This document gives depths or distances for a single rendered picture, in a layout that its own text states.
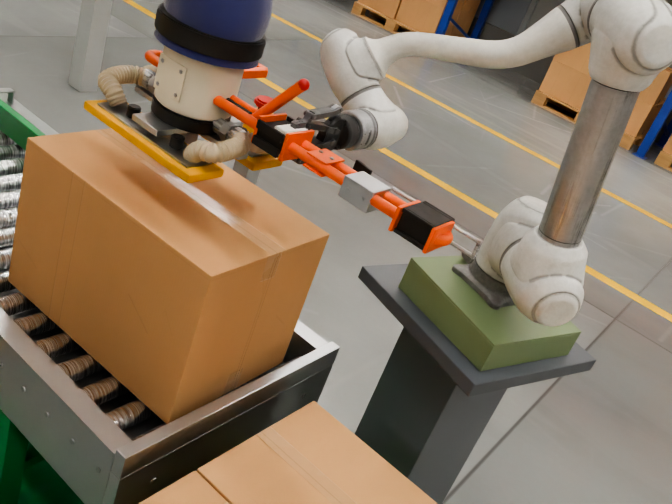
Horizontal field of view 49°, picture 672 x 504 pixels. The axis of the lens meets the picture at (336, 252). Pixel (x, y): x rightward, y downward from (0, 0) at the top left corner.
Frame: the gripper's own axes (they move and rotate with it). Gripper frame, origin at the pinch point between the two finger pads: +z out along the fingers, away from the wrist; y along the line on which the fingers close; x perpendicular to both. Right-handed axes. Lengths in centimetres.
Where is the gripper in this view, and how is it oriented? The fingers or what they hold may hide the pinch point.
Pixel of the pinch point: (287, 139)
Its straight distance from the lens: 147.2
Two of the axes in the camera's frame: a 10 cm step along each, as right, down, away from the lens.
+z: -5.8, 2.1, -7.8
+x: -7.5, -5.1, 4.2
